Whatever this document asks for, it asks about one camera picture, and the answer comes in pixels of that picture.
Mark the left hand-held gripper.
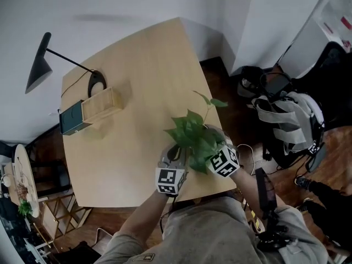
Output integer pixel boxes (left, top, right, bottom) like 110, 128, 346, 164
155, 144, 191, 197

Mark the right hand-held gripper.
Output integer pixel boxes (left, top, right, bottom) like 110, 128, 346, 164
207, 124, 240, 179

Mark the person's right forearm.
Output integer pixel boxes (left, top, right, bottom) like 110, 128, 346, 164
229, 166, 284, 217

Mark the person's left forearm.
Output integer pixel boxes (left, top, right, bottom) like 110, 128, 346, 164
117, 192, 170, 248

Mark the dried brown plant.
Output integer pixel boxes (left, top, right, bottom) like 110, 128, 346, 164
16, 184, 30, 201

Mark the small green leafy plant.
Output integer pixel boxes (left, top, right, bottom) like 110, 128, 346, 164
17, 199, 34, 217

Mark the grey and white bag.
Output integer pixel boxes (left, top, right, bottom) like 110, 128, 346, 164
251, 91, 326, 157

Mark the person's grey shirt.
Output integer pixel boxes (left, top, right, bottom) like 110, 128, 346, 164
93, 195, 329, 264

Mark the light wooden box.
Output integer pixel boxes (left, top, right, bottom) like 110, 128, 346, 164
81, 86, 123, 124

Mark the spare hand-held gripper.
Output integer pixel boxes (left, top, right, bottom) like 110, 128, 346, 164
305, 141, 327, 173

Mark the dark green box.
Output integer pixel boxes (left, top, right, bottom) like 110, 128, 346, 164
59, 100, 93, 136

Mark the black round stool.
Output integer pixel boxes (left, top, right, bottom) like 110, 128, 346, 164
35, 160, 71, 195

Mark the black office chair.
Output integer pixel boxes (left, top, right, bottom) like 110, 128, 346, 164
290, 41, 352, 138

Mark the wooden shelf rack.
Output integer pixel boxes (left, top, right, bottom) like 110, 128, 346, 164
35, 193, 93, 248

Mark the round cream side table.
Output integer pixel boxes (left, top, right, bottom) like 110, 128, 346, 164
13, 144, 41, 218

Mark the black desk lamp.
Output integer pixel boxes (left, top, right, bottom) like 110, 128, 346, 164
25, 31, 107, 97

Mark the white cable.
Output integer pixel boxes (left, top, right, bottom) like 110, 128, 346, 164
236, 144, 257, 176

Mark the black device with cables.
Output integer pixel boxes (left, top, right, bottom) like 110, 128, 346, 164
237, 65, 293, 99

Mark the black lamp cable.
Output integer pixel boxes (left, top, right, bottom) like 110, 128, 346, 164
60, 70, 92, 99

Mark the black chair with metal frame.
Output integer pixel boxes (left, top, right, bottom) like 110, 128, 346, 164
52, 227, 111, 264

